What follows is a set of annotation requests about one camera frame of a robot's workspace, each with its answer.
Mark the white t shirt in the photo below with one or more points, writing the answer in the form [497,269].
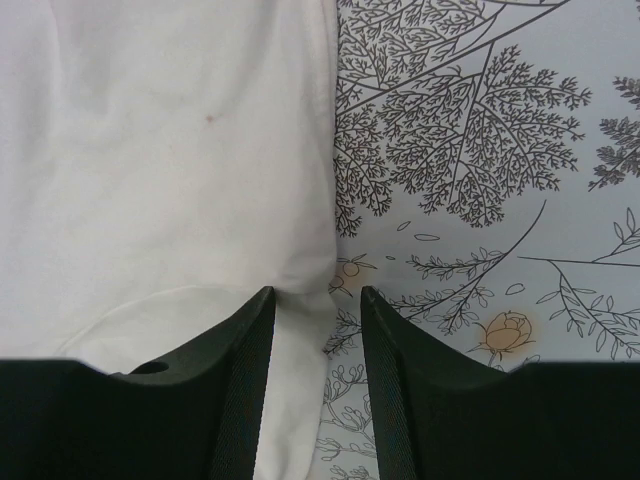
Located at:
[161,161]

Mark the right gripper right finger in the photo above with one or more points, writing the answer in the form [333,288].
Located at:
[438,414]

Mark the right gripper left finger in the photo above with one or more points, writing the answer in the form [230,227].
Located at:
[192,413]

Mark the floral table mat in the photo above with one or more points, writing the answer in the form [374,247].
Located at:
[487,169]

